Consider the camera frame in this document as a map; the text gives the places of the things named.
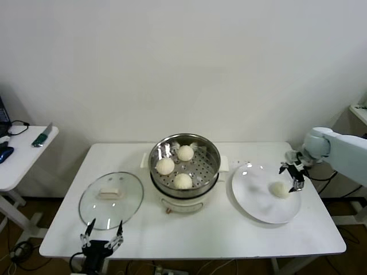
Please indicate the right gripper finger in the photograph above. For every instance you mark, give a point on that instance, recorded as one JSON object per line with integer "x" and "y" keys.
{"x": 298, "y": 185}
{"x": 284, "y": 166}

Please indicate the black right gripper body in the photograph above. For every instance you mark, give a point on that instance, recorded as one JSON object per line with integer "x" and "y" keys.
{"x": 296, "y": 173}

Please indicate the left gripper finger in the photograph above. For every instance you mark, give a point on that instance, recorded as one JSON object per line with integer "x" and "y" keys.
{"x": 119, "y": 230}
{"x": 91, "y": 227}

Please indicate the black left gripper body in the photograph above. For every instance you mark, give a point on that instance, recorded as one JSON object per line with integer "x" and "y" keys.
{"x": 96, "y": 249}

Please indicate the white steamed baozi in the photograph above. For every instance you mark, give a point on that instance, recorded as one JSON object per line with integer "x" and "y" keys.
{"x": 279, "y": 190}
{"x": 165, "y": 167}
{"x": 183, "y": 181}
{"x": 185, "y": 153}

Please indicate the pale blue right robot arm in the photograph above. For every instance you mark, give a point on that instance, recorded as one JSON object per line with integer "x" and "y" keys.
{"x": 344, "y": 151}

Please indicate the stainless steel steamer basket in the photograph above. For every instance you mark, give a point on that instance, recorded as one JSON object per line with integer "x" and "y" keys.
{"x": 203, "y": 172}

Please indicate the white round plate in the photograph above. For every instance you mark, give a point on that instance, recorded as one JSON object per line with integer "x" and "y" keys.
{"x": 258, "y": 200}

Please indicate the white power strip under table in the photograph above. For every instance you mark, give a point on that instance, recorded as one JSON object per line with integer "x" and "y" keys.
{"x": 162, "y": 270}

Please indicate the white stand base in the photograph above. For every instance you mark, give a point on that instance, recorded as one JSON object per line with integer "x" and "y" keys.
{"x": 349, "y": 220}

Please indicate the white electric cooker base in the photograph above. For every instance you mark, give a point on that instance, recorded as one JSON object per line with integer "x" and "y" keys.
{"x": 183, "y": 204}

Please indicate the white shelf board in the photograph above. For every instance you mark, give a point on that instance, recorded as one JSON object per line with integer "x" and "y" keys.
{"x": 359, "y": 114}

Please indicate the white side table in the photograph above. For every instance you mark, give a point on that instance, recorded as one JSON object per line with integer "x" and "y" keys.
{"x": 25, "y": 154}

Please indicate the blue computer mouse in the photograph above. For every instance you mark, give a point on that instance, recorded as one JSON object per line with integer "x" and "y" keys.
{"x": 5, "y": 153}

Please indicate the small white object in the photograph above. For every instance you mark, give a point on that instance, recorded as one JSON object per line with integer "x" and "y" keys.
{"x": 4, "y": 139}

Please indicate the black laptop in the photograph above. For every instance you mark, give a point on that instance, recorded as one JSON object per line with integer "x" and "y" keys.
{"x": 3, "y": 114}

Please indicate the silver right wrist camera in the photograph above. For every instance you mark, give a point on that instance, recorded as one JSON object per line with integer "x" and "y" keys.
{"x": 294, "y": 157}

